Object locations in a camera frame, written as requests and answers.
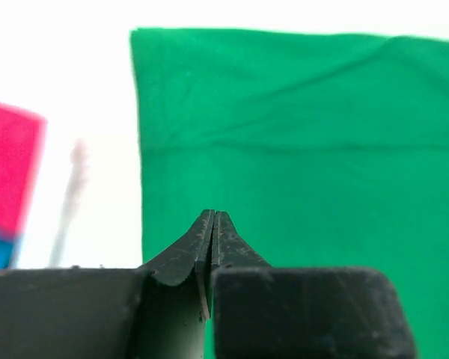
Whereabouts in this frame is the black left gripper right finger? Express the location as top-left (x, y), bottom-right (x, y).
top-left (212, 212), bottom-right (418, 358)

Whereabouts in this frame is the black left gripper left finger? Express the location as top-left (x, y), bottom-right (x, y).
top-left (0, 210), bottom-right (214, 358)

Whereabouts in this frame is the green t shirt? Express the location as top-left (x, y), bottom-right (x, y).
top-left (130, 28), bottom-right (449, 358)

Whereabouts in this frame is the white perforated plastic basket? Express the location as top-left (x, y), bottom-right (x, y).
top-left (47, 138), bottom-right (88, 268)

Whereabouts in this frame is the rolled red t shirt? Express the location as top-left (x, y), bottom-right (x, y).
top-left (0, 104), bottom-right (47, 242)

